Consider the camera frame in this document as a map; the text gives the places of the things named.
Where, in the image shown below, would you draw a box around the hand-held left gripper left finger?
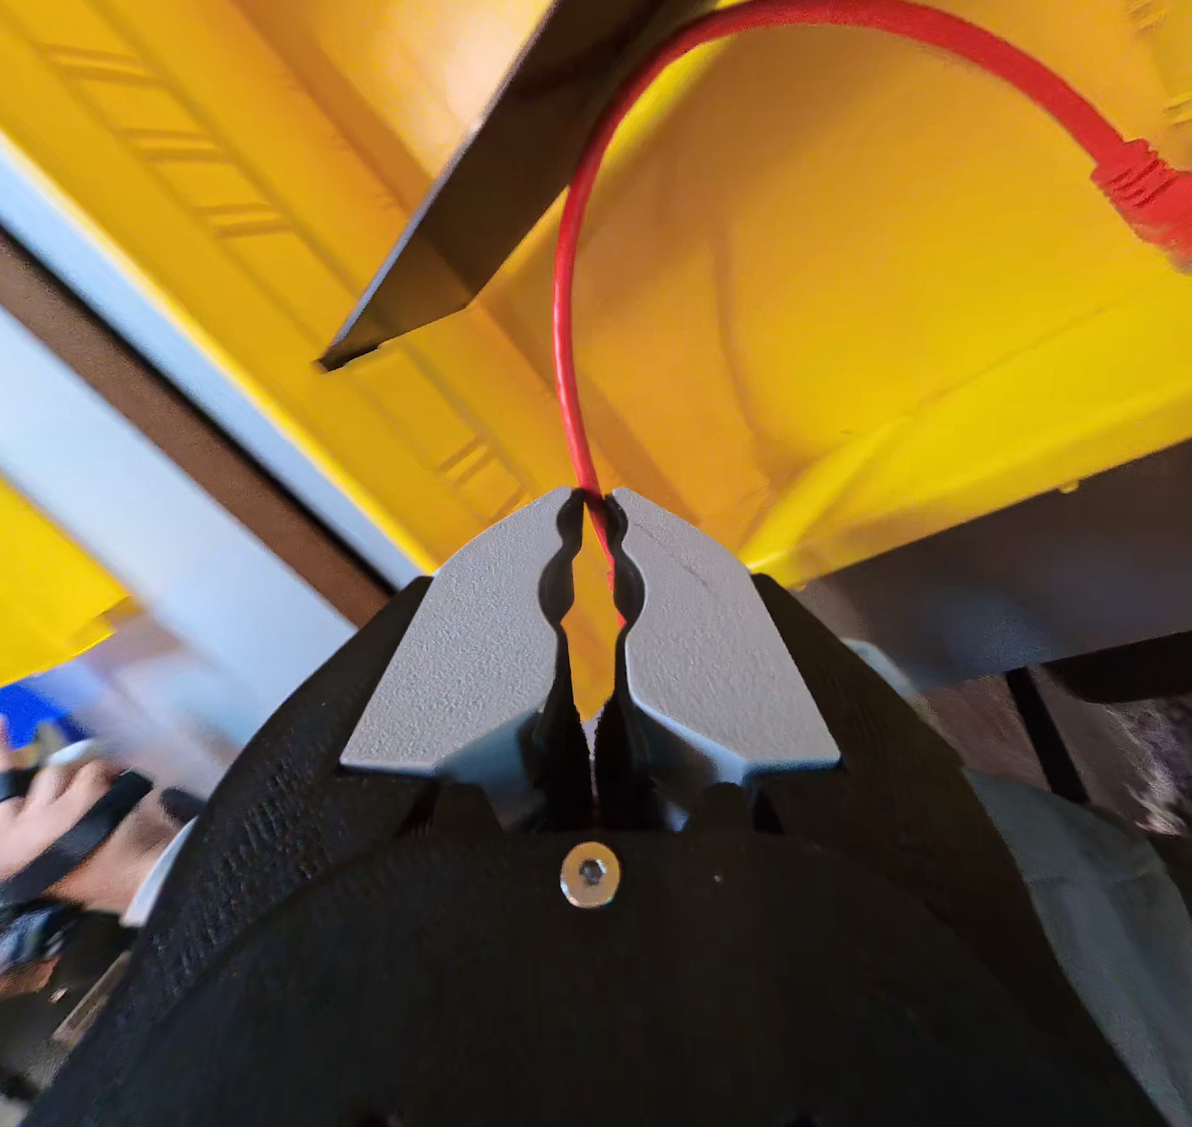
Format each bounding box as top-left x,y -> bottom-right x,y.
339,486 -> 586,826

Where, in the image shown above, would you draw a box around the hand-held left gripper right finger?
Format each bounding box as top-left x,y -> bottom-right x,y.
603,486 -> 843,829

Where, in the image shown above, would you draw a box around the red network cable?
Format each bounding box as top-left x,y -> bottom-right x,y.
551,0 -> 1192,630

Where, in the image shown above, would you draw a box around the person's right hand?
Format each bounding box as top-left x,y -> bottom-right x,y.
0,722 -> 163,914

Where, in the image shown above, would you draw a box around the blue plastic bin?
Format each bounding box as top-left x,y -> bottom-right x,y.
0,680 -> 90,748

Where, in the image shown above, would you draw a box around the dark grey shelf board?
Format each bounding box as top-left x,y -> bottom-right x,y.
800,442 -> 1192,692

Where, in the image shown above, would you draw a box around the large yellow plastic bin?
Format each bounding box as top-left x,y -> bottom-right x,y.
0,0 -> 1192,588

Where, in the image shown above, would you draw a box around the person's light sweater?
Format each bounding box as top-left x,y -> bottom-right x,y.
962,767 -> 1192,1127

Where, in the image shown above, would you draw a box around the black flat panel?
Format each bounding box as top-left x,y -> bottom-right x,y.
316,0 -> 774,373

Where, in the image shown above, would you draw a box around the black metal frame leg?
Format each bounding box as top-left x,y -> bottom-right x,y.
1005,665 -> 1091,804

